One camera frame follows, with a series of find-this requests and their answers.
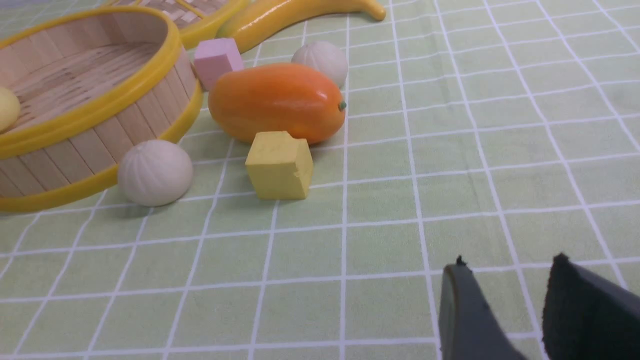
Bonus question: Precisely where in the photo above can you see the yellow toy banana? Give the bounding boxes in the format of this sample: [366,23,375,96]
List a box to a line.
[215,0,387,53]

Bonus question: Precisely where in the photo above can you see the white pleated bun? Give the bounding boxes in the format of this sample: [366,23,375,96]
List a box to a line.
[117,139,194,207]
[291,40,349,88]

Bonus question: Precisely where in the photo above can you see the bamboo steamer tray yellow rim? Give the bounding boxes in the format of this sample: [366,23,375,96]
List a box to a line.
[0,6,202,213]

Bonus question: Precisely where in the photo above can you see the woven bamboo steamer lid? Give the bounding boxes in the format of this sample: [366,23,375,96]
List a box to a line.
[102,0,251,50]

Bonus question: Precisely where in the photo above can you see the orange toy mango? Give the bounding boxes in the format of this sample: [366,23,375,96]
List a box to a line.
[208,63,347,145]

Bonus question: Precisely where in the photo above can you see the green checkered tablecloth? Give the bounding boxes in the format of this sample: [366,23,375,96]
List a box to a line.
[1,0,640,360]

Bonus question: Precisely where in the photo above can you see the yellow bun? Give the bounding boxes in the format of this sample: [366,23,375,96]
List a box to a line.
[0,87,21,132]

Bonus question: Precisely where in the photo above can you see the pink foam cube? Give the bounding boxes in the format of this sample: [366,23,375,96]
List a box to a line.
[193,38,245,91]

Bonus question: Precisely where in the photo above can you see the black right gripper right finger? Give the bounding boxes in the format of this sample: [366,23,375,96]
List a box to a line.
[542,253,640,360]

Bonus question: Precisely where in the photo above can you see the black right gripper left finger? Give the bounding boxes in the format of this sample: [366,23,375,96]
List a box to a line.
[438,256,525,360]

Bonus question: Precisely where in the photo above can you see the yellow foam cube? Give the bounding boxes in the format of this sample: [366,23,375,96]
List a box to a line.
[245,131,314,200]

